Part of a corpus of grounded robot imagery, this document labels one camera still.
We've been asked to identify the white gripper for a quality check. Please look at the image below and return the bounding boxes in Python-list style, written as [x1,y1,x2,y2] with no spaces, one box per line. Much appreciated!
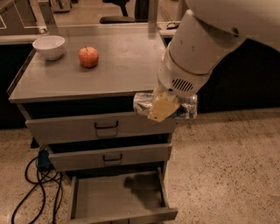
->
[148,49,211,122]

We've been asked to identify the silver redbull can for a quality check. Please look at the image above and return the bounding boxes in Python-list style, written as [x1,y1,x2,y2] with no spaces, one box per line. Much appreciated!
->
[133,93,198,119]

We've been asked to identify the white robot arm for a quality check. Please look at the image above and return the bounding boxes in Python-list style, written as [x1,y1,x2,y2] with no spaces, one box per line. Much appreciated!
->
[148,0,280,122]

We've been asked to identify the grey drawer cabinet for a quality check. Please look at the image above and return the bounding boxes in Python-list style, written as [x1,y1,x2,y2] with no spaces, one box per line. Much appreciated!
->
[6,24,186,224]

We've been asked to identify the middle grey drawer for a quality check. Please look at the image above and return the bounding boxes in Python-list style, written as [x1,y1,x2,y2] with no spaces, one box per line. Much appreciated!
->
[49,143,172,172]

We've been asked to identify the grey drawer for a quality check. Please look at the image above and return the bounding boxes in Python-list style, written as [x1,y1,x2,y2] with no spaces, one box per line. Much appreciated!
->
[49,143,172,172]
[26,112,176,144]
[68,167,178,224]

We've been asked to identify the bottom grey drawer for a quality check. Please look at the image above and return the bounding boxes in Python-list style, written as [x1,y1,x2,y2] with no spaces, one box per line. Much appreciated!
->
[68,167,178,224]

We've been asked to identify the top grey drawer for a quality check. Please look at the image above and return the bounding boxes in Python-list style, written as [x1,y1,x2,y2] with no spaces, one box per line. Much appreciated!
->
[26,112,176,144]

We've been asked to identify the red apple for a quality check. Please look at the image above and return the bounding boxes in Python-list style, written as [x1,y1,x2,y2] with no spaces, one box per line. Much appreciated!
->
[78,46,99,68]

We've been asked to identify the black office chair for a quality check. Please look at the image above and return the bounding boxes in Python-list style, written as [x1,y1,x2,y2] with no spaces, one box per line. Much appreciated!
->
[100,0,150,24]

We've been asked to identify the white ceramic bowl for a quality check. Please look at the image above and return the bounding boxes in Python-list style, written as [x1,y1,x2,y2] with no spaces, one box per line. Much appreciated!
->
[32,35,66,60]

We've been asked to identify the blue power box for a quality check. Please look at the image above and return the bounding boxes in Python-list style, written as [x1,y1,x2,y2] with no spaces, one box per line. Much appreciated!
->
[37,150,53,170]

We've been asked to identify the black cable on counter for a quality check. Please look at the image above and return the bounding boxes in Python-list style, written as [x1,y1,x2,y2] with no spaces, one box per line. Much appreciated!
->
[166,21,181,30]

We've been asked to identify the black floor cable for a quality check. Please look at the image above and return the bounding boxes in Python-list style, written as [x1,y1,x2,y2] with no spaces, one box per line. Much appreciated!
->
[10,156,64,224]

